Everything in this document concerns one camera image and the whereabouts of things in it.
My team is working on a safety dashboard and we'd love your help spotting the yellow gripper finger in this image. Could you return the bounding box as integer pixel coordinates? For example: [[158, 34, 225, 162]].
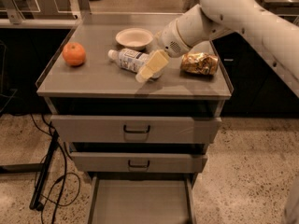
[[135, 49, 169, 83]]

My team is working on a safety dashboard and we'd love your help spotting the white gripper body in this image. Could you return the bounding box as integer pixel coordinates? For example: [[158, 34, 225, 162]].
[[155, 20, 191, 58]]

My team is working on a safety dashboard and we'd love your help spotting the clear blue-label plastic bottle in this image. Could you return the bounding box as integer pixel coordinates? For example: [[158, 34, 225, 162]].
[[108, 49, 162, 78]]

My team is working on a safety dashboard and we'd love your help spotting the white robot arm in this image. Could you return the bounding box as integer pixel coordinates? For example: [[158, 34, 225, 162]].
[[136, 0, 299, 96]]

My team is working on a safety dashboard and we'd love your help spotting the grey drawer cabinet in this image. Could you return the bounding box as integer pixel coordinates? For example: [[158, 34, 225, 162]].
[[37, 14, 232, 181]]

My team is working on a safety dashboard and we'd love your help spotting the grey top drawer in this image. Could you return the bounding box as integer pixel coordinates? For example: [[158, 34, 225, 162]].
[[51, 115, 221, 144]]

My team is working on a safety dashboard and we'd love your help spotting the grey drawer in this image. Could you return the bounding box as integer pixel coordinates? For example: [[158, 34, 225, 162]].
[[86, 175, 197, 224], [71, 152, 207, 174], [51, 115, 221, 144]]

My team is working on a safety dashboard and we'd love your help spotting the grey middle drawer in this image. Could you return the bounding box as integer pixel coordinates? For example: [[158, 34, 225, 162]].
[[71, 152, 207, 174]]

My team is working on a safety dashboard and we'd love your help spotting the grey bottom drawer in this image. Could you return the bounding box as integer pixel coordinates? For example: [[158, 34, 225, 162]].
[[86, 175, 197, 224]]

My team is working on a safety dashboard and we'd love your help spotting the white paper bowl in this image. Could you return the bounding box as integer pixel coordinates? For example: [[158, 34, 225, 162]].
[[115, 28, 153, 50]]

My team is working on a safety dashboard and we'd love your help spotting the gold crumpled chip bag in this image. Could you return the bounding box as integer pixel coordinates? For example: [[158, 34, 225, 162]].
[[180, 52, 219, 76]]

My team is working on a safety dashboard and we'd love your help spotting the orange fruit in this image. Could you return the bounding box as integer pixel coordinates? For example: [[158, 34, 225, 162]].
[[63, 42, 86, 66]]

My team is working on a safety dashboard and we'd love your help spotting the black table leg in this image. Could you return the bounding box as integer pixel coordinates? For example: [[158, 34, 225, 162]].
[[0, 132, 58, 211]]

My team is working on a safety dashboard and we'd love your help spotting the black floor cable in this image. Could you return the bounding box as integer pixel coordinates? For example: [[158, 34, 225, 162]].
[[30, 113, 82, 224]]

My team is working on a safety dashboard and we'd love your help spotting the white horizontal rail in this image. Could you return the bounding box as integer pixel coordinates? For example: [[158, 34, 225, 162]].
[[0, 19, 81, 29]]

